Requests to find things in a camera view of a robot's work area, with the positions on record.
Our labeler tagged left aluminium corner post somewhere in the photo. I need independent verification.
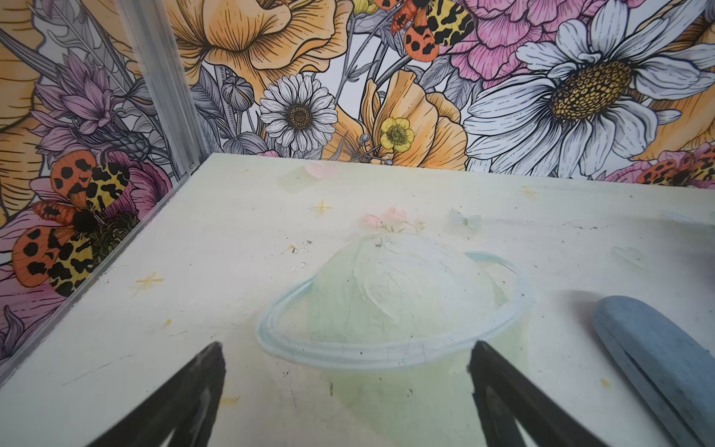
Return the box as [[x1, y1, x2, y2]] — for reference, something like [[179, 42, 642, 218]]
[[117, 1, 210, 179]]

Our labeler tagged grey-blue oval case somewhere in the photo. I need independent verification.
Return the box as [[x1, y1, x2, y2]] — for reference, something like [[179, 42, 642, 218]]
[[592, 296, 714, 446]]

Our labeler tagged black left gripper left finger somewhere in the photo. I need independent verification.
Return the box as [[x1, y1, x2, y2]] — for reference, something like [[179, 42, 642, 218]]
[[91, 342, 226, 446]]

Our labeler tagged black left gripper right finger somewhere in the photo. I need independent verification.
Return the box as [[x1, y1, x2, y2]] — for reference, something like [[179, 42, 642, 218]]
[[468, 341, 604, 447]]

